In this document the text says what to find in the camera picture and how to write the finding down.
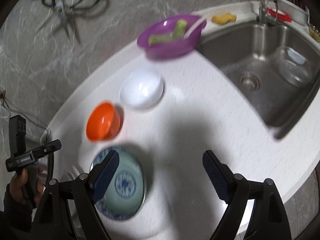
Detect green vegetable piece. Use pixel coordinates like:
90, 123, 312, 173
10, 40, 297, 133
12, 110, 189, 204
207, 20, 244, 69
149, 33, 177, 46
174, 19, 187, 40

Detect clear glass bowl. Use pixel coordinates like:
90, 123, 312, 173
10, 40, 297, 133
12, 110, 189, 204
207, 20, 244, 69
274, 45, 313, 87

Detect person's left hand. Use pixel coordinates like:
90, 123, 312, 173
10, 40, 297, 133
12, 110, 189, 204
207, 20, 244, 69
9, 166, 47, 208

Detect white spoon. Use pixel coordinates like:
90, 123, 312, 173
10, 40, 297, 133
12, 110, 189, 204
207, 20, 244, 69
184, 17, 207, 39

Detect yellow sponge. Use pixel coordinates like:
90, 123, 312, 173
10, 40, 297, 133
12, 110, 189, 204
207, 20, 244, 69
211, 13, 237, 25

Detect person's left forearm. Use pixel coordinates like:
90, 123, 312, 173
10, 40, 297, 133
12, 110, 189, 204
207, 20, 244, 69
0, 184, 34, 240

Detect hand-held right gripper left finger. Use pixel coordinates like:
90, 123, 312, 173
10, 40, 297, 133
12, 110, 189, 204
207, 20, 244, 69
32, 150, 120, 240

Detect blue patterned bowl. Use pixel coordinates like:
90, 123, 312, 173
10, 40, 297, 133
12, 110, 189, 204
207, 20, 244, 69
90, 145, 147, 222

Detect stainless steel sink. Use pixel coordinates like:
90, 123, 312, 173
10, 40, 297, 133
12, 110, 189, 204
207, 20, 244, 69
195, 21, 320, 140

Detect chrome faucet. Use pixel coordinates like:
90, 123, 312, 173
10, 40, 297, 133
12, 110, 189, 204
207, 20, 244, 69
257, 0, 279, 27

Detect metal pot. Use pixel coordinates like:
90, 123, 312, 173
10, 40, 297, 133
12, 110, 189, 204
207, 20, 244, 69
285, 0, 309, 27

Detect black cable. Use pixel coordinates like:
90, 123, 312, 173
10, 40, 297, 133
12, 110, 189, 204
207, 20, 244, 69
0, 87, 50, 135

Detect red silicone holder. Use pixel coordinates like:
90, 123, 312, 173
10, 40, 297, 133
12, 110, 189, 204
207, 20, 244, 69
266, 7, 293, 22

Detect white bowl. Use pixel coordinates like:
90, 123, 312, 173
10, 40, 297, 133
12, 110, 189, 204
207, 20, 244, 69
119, 69, 165, 109

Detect small amber glass bowl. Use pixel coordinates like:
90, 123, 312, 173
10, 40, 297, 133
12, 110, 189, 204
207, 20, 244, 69
308, 24, 320, 42

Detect orange bowl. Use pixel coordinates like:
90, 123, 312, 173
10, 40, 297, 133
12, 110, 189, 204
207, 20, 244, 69
86, 101, 124, 143

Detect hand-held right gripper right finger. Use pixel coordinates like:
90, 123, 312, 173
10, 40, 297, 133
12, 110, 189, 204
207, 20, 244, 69
202, 150, 292, 240

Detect black handled kitchen scissors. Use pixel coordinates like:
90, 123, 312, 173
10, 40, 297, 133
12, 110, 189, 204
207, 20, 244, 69
35, 0, 109, 44

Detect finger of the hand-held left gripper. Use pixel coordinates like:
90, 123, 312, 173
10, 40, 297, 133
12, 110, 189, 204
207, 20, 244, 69
35, 139, 62, 158

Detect purple plastic bowl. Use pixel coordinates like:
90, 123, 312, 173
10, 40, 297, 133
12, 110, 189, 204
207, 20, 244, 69
137, 14, 207, 60

